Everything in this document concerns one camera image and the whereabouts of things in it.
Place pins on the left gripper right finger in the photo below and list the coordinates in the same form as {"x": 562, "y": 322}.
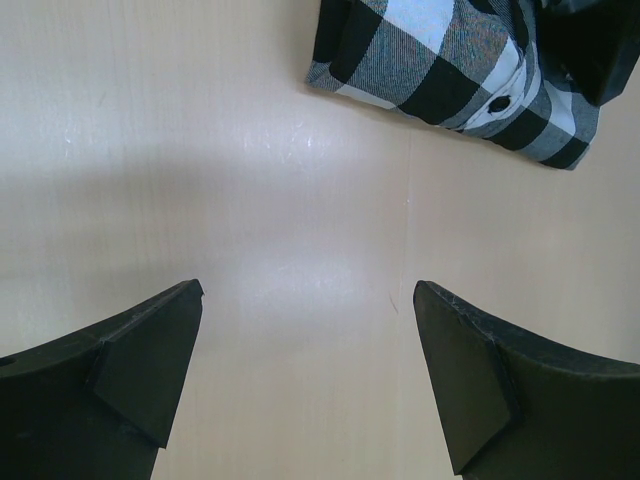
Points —
{"x": 516, "y": 405}

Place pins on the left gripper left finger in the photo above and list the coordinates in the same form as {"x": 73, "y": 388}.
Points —
{"x": 99, "y": 403}

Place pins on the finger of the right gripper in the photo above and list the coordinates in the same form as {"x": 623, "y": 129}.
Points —
{"x": 595, "y": 42}

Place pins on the black white checkered shirt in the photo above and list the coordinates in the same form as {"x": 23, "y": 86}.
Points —
{"x": 473, "y": 67}

